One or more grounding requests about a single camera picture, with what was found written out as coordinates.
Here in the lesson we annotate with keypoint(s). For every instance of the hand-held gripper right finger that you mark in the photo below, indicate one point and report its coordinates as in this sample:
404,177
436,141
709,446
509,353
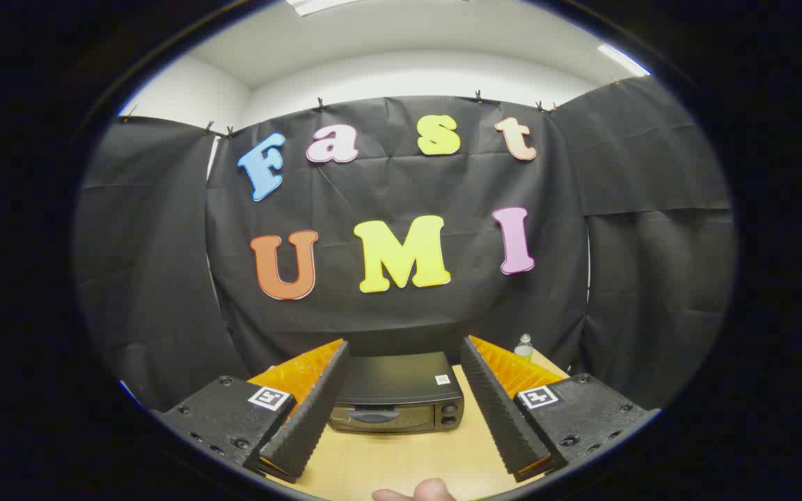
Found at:
495,410

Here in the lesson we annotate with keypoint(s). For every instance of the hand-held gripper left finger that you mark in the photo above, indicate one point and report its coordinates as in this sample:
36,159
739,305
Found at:
310,410

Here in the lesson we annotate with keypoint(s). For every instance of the black toaster oven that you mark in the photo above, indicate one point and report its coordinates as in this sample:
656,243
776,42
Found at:
401,379

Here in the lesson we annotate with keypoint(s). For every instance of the clear bottle with green label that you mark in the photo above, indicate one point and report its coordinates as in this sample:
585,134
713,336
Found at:
524,348

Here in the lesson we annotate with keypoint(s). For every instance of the ceiling light panel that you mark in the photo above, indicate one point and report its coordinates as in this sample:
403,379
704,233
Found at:
317,5

